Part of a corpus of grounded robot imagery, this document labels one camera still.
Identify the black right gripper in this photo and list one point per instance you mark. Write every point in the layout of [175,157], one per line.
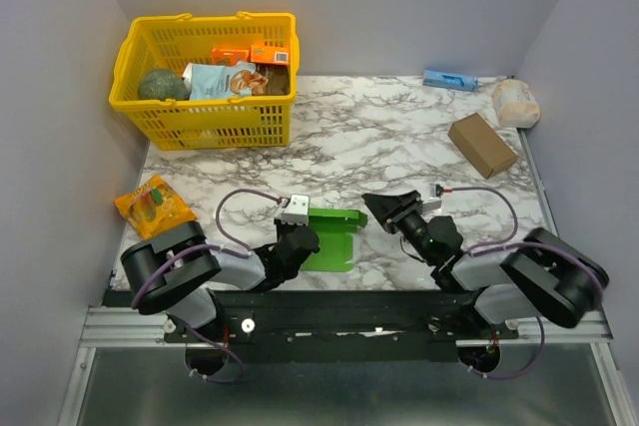
[397,212]

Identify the green paper box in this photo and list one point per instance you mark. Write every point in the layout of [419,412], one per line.
[335,229]

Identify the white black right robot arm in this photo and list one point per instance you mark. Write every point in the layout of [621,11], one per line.
[541,275]

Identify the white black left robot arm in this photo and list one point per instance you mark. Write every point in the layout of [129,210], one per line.
[166,273]

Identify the brown cardboard box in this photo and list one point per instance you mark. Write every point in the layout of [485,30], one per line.
[482,146]

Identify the light blue carton box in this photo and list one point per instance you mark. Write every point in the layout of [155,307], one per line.
[449,81]

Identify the orange barcode box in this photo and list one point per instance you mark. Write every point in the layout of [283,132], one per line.
[272,55]

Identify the orange snack box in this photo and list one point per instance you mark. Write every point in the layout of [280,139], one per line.
[229,57]

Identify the beige wrapped paper bag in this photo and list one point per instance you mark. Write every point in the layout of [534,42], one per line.
[515,105]

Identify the light blue snack pouch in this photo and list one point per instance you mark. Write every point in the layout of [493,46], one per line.
[214,82]

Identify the yellow plastic shopping basket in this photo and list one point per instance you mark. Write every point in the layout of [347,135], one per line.
[175,41]

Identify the orange candy bag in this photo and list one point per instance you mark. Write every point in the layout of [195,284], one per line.
[153,208]

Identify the green round melon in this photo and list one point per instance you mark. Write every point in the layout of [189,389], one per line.
[162,85]

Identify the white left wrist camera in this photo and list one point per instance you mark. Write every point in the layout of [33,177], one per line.
[294,210]

